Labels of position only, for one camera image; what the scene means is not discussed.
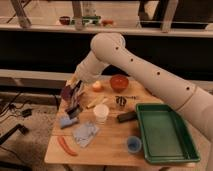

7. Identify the small blue cup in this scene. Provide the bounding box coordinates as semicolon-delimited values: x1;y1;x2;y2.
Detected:
126;136;142;154

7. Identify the yellow orange round fruit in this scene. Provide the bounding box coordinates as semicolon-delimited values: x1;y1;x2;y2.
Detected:
92;81;103;92

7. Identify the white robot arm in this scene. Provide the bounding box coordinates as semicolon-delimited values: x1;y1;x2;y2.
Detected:
70;33;213;171

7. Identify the white cup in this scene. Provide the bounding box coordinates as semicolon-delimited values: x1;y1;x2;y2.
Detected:
93;104;109;124

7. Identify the blue sponge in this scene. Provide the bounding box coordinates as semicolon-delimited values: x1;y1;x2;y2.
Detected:
59;116;79;129

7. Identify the light blue cloth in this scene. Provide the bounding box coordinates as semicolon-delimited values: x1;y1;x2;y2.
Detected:
72;121;99;148

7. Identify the wooden stick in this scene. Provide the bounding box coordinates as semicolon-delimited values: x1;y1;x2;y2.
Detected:
86;98;108;109

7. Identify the orange bowl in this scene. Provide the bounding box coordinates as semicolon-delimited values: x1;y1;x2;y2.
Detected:
110;74;129;93

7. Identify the black handled brush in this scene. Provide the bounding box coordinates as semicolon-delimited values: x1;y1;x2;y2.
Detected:
65;81;83;119

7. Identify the purple bowl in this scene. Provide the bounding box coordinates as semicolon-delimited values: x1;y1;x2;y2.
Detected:
61;85;82;102

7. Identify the orange background object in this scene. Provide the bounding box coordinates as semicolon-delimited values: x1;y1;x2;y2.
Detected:
101;19;114;27

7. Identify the dark red background bowl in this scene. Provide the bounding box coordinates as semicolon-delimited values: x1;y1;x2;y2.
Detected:
59;16;70;25

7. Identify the green plastic tray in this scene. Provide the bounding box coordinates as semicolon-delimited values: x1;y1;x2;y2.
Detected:
135;103;200;164

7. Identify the green background toy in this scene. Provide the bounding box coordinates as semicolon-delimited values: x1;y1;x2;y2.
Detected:
81;15;101;25

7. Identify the black cable on floor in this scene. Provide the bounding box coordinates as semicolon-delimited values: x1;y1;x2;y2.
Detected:
0;92;33;120

